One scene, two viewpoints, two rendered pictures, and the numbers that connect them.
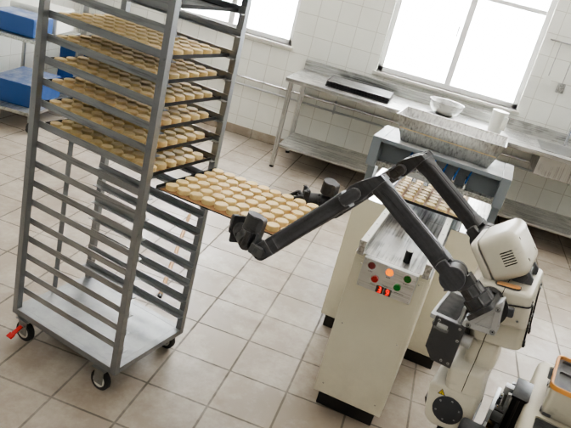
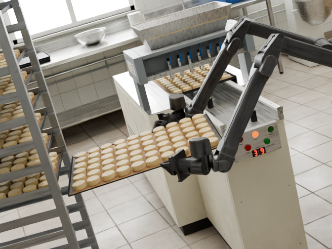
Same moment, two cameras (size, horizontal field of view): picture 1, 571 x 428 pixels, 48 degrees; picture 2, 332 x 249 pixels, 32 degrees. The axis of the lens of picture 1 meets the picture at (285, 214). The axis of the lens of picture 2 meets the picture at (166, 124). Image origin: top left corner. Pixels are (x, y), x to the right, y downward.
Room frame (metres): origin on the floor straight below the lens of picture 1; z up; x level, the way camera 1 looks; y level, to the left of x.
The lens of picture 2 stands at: (0.35, 0.98, 1.81)
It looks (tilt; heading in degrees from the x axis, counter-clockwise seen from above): 18 degrees down; 334
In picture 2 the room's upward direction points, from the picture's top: 15 degrees counter-clockwise
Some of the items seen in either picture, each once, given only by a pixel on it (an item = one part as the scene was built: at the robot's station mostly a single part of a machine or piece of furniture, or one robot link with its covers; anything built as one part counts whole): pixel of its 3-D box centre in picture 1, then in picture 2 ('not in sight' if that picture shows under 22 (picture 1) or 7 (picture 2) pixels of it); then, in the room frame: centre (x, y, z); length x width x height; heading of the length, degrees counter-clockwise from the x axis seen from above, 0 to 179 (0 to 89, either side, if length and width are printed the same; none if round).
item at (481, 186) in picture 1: (434, 180); (191, 64); (3.32, -0.73, 1.01); 0.72 x 0.33 x 0.34; 74
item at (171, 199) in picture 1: (148, 188); (12, 224); (2.76, 0.65, 0.78); 0.64 x 0.03 x 0.03; 66
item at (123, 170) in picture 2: (208, 200); (123, 170); (2.21, 0.29, 1.03); 0.05 x 0.05 x 0.02
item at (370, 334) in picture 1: (383, 307); (240, 175); (2.83, -0.59, 0.45); 0.70 x 0.34 x 0.90; 164
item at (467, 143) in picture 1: (449, 137); (182, 26); (3.32, -0.73, 1.25); 0.56 x 0.29 x 0.14; 74
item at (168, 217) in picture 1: (144, 205); (19, 242); (2.76, 0.65, 0.69); 0.64 x 0.03 x 0.03; 66
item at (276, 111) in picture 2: (455, 206); (212, 76); (3.39, -0.90, 0.87); 2.01 x 0.03 x 0.07; 164
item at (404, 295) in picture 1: (387, 279); (255, 141); (2.48, -0.49, 0.77); 0.24 x 0.04 x 0.14; 74
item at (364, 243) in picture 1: (404, 189); (169, 89); (3.46, -0.62, 0.87); 2.01 x 0.03 x 0.07; 164
